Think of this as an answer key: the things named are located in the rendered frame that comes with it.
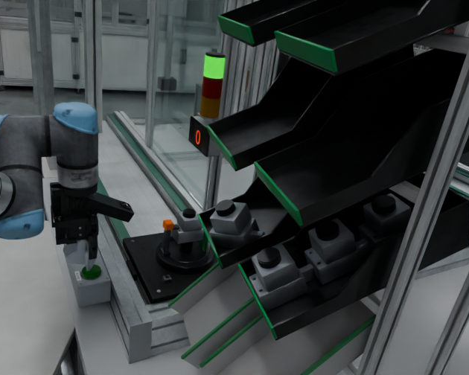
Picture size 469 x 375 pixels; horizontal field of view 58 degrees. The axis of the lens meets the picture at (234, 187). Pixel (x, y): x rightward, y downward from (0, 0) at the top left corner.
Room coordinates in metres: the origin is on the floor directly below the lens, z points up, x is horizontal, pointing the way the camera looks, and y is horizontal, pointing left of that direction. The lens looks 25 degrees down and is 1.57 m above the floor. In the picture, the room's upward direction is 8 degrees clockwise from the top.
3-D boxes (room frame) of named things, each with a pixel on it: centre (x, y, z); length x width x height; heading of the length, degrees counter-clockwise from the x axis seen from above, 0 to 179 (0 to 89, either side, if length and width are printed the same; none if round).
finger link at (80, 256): (0.73, 0.30, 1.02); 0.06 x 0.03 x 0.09; 121
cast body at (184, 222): (0.86, 0.09, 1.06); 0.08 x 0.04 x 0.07; 121
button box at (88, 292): (0.81, 0.32, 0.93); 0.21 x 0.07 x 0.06; 31
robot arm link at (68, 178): (0.74, 0.30, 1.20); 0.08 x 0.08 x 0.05
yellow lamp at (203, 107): (1.08, 0.09, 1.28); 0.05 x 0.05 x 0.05
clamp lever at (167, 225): (0.83, 0.13, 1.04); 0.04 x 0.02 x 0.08; 121
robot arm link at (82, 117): (0.74, 0.31, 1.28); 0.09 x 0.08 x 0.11; 115
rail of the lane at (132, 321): (1.01, 0.37, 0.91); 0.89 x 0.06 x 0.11; 31
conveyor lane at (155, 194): (1.12, 0.23, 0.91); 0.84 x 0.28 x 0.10; 31
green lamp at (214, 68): (1.08, 0.09, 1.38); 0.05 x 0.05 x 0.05
